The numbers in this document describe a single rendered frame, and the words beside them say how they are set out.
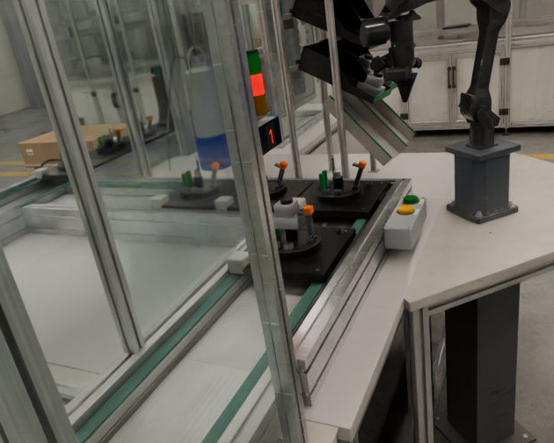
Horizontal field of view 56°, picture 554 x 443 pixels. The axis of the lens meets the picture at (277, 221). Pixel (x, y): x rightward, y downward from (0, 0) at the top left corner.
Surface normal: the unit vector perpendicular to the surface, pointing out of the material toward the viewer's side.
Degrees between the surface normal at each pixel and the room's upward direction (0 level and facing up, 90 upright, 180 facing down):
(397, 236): 90
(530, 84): 90
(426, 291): 0
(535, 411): 0
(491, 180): 90
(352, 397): 0
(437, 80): 90
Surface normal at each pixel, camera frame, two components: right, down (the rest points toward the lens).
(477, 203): -0.40, 0.41
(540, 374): -0.15, -0.91
